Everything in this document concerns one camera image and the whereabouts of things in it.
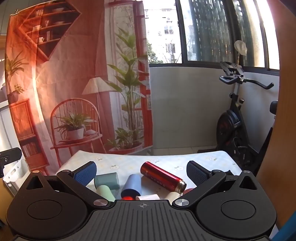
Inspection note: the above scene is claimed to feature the white plastic basket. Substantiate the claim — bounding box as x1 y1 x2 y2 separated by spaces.
3 159 32 193

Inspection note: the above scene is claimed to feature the wooden panel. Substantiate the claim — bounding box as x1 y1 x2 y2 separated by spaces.
255 0 296 233

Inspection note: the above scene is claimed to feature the black exercise bike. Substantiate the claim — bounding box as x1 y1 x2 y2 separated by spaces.
197 61 278 177

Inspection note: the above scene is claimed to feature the dark green cup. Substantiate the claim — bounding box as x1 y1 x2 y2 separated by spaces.
94 172 120 190

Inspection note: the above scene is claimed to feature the blue plastic object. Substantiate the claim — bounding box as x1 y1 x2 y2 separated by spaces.
276 220 296 241

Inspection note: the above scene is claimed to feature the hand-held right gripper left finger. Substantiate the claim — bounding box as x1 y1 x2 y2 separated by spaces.
20 161 110 208

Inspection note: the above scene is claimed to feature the white cloth bag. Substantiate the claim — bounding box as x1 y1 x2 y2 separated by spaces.
234 40 248 56

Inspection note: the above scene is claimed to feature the red metal thermos bottle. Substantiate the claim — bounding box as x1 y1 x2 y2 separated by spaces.
141 161 187 193

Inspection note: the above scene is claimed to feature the beige cup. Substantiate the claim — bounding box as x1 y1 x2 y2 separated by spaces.
165 192 184 201

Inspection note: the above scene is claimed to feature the blue cup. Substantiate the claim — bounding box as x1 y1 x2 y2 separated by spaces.
121 174 142 200

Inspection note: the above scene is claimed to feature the printed room backdrop cloth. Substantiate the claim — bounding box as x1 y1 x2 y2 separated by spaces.
5 0 154 176

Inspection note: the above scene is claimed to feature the light green cup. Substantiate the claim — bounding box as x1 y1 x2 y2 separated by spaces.
96 185 115 202

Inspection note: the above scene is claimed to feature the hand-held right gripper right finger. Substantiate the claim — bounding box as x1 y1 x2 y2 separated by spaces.
174 160 263 207

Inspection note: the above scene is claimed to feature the white cup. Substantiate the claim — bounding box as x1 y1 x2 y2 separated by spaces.
135 194 160 201

